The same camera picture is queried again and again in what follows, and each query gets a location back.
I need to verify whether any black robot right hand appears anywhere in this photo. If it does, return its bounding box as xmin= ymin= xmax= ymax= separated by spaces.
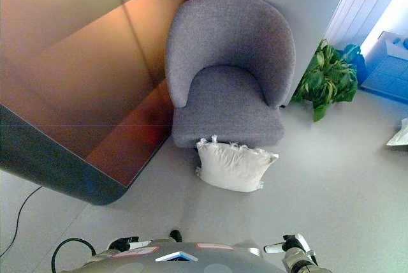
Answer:
xmin=263 ymin=233 xmax=312 ymax=256

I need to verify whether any white flat packet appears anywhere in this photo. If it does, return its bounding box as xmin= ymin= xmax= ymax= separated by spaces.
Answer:
xmin=386 ymin=117 xmax=408 ymax=149

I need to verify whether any thin black floor cable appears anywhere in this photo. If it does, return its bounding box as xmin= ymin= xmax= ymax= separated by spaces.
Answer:
xmin=0 ymin=184 xmax=43 ymax=255

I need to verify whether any brown wooden cabinet dark edge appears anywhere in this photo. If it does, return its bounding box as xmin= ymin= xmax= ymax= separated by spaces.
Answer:
xmin=0 ymin=0 xmax=205 ymax=207

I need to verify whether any grey fabric armchair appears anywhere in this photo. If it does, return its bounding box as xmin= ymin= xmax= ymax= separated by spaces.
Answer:
xmin=164 ymin=0 xmax=296 ymax=149

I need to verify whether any silver robot left leg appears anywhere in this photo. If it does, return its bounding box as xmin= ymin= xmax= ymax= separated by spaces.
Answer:
xmin=153 ymin=229 xmax=183 ymax=245

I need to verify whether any grey robot torso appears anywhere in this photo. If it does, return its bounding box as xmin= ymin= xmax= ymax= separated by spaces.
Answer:
xmin=72 ymin=240 xmax=288 ymax=273

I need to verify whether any white slatted door panel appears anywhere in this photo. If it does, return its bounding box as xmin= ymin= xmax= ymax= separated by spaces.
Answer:
xmin=324 ymin=0 xmax=408 ymax=48

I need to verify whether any green leafy potted plant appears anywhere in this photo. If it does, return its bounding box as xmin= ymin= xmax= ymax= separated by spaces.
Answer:
xmin=291 ymin=39 xmax=360 ymax=123

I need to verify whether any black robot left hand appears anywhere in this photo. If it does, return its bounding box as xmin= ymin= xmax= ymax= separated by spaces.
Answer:
xmin=107 ymin=236 xmax=154 ymax=252

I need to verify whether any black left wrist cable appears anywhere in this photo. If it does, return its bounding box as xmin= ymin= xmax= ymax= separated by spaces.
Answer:
xmin=52 ymin=237 xmax=97 ymax=273

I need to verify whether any white tasselled pillow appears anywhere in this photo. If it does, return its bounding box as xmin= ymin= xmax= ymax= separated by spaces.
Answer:
xmin=194 ymin=136 xmax=280 ymax=193

